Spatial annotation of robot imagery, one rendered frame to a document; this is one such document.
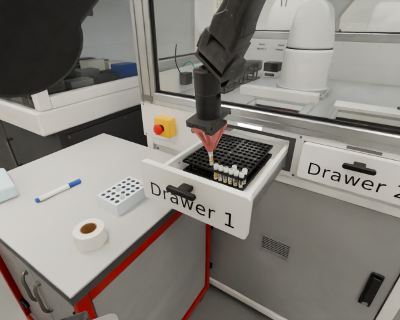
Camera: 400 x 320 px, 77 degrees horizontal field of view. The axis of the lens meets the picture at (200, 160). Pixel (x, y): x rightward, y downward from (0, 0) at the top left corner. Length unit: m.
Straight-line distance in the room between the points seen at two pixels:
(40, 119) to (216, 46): 0.89
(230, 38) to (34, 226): 0.65
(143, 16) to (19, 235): 0.75
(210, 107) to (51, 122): 0.84
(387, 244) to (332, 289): 0.29
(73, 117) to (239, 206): 0.96
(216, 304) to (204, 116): 1.07
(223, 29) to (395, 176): 0.55
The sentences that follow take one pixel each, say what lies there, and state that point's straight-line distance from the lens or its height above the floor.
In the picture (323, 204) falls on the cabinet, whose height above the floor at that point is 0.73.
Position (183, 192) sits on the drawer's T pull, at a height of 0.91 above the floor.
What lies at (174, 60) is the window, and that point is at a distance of 0.94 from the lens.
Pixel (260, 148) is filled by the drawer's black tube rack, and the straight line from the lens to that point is 0.77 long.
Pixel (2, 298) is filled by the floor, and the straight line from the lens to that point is 1.77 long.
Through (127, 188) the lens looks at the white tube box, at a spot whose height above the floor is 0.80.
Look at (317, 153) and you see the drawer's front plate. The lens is 0.77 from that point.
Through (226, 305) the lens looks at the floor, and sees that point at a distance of 1.44.
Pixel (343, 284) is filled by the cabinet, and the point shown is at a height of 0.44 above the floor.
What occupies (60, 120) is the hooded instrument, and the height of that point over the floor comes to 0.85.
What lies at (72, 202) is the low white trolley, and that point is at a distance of 0.85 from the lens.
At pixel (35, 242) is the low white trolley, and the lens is 0.76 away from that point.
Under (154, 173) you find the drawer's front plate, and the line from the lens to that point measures 0.62.
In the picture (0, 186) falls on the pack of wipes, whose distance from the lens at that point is 0.95.
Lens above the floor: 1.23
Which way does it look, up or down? 29 degrees down
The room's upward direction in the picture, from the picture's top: straight up
